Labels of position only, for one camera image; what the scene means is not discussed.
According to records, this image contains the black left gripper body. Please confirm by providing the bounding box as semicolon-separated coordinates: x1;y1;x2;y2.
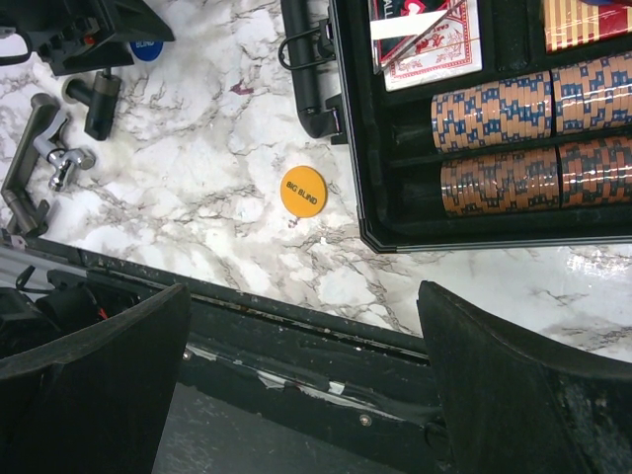
1;1;133;75

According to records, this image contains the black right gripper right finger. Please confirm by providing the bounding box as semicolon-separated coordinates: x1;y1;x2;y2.
418;281;631;473

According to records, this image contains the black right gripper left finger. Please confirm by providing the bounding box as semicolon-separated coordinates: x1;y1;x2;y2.
1;284;192;473

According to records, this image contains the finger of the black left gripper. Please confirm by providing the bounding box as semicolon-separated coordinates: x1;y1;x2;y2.
113;0;175;42

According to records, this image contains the blue small blind button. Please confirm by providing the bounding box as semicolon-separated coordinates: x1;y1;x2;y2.
129;40;164;62

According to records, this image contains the brown 100 chip roll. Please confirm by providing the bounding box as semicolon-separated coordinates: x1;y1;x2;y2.
558;136;631;207
440;147;561;217

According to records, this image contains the black poker set case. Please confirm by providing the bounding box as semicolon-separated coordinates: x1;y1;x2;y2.
278;1;631;253

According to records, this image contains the tan blue 10 chip roll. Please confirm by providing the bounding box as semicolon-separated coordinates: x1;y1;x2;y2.
431;71;553;153

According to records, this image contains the black angle valve white cap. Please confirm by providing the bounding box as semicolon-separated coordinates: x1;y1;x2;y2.
62;68;121;141

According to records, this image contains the chrome faucet tap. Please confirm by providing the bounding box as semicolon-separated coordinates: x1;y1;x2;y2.
33;110;96;192

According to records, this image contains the yellow big blind button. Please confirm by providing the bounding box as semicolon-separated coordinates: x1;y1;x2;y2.
280;166;328;218

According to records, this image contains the red card deck with all-in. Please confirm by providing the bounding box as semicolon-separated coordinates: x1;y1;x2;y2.
367;1;483;92

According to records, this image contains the tan 10 chip roll in case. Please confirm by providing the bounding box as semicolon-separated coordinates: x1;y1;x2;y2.
551;51;631;135

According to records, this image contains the gold card deck with all-in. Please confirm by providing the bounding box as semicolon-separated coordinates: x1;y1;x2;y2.
542;0;631;53

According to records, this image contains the dark grey door handle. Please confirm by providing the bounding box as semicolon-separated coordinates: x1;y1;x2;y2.
1;93;59;237

